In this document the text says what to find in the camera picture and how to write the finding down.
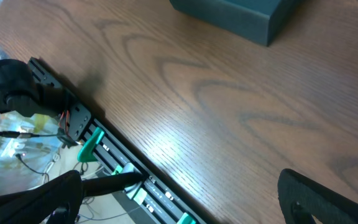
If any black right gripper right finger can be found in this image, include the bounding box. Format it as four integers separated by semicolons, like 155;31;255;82
277;169;358;224

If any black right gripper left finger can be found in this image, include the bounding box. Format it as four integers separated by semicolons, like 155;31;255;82
0;170;83;223

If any black box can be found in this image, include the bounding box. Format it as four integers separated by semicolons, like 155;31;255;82
170;0;303;46

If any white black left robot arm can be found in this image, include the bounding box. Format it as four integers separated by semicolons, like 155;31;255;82
0;59;74;117

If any green clamp handle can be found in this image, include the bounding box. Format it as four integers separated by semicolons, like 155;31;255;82
77;128;105;163
177;212;197;224

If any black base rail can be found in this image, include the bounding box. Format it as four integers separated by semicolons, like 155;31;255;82
27;57;208;224

